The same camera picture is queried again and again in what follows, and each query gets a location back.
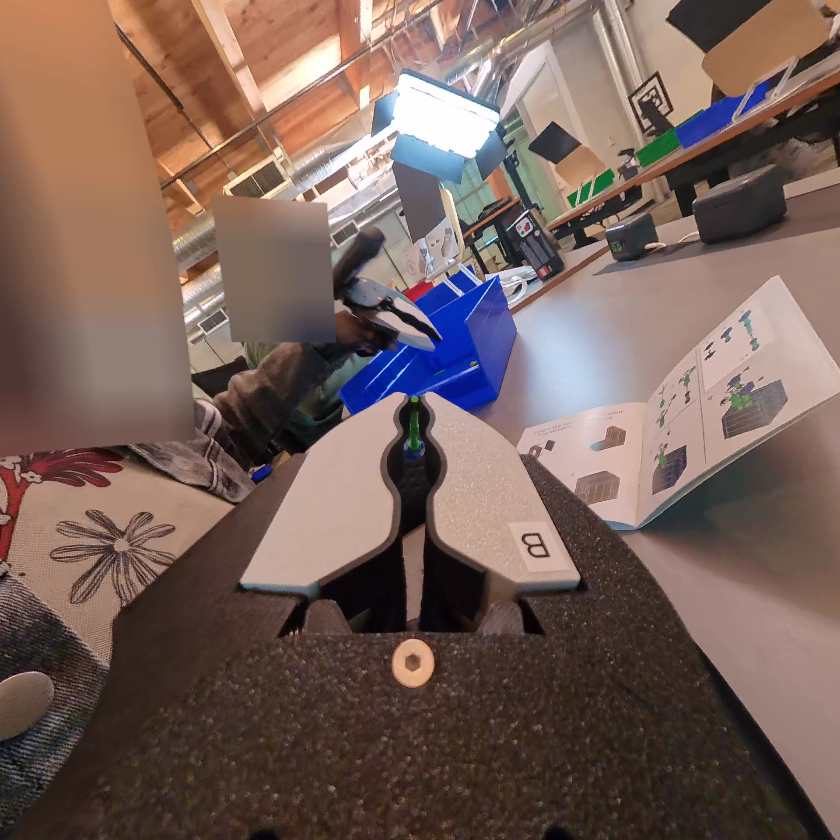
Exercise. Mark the black lego box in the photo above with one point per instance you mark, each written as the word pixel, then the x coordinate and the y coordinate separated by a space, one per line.
pixel 538 246

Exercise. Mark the black storage case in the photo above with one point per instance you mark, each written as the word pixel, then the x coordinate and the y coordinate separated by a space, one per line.
pixel 738 203

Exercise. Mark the grey mottled cloth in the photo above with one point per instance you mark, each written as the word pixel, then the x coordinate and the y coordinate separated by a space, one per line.
pixel 197 446

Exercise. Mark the person's left forearm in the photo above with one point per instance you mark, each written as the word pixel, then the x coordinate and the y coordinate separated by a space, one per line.
pixel 282 387

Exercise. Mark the wooden table black legs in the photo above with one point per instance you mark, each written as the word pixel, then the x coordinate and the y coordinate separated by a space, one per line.
pixel 489 213

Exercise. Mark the green plastic bin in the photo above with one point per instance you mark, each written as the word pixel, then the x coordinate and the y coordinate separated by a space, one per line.
pixel 590 187
pixel 658 152

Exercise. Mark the black board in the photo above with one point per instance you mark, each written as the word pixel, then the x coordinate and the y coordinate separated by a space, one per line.
pixel 728 19

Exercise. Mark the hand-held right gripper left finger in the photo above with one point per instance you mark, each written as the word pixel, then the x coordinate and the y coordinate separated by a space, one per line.
pixel 315 505

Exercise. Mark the floral patterned cloth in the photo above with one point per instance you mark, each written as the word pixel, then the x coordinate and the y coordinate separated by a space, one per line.
pixel 131 518

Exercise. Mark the black light stand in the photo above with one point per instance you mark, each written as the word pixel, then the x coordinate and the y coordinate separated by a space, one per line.
pixel 513 174

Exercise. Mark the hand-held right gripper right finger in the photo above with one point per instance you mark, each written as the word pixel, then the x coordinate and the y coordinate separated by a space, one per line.
pixel 485 499

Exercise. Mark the small white air vent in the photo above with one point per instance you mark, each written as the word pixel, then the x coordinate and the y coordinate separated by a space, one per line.
pixel 344 234

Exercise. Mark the white paper bag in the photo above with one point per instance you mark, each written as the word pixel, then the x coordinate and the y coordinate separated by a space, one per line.
pixel 518 282

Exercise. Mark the green and blue lego stem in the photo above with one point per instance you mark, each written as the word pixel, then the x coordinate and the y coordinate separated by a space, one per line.
pixel 413 423

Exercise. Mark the red plastic bin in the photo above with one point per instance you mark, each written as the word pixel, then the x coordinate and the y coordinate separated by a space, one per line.
pixel 417 291

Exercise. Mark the large white air vent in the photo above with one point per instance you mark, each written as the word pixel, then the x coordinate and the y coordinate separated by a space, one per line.
pixel 256 179

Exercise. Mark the printed white paper sheet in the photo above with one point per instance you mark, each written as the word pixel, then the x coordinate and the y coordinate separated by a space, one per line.
pixel 430 253

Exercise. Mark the person's left hand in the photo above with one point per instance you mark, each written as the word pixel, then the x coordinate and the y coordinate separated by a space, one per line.
pixel 351 331

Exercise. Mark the small blue lego piece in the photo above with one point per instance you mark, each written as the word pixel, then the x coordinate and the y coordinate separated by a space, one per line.
pixel 261 473

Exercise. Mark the black and white marker poster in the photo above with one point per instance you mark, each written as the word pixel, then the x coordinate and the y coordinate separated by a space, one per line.
pixel 651 102

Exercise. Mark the silver air duct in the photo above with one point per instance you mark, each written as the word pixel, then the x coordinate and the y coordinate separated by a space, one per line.
pixel 197 246

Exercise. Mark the lego instruction booklet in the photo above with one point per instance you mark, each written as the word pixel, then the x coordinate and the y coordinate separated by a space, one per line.
pixel 676 420

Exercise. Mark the long wooden table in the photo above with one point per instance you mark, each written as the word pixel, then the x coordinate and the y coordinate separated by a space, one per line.
pixel 695 157

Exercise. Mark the beige cardboard panel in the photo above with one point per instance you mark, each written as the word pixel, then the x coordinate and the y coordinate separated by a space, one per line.
pixel 754 59

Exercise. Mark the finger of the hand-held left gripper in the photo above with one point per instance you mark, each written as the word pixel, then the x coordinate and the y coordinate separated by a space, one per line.
pixel 403 328
pixel 400 305

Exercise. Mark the blue plastic bin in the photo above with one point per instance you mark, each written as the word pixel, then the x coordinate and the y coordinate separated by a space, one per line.
pixel 489 341
pixel 718 121

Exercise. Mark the black flag panel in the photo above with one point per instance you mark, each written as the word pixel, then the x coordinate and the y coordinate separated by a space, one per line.
pixel 554 141

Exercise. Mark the studio light panel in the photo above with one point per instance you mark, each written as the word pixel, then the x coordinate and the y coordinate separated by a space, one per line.
pixel 446 121

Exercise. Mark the black power station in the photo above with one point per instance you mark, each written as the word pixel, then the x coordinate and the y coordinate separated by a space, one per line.
pixel 630 239

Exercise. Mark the dark grey flag panel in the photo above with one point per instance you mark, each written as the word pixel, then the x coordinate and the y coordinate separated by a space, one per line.
pixel 420 200

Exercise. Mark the grey denim jeans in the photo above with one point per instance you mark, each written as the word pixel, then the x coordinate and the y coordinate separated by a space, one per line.
pixel 39 630

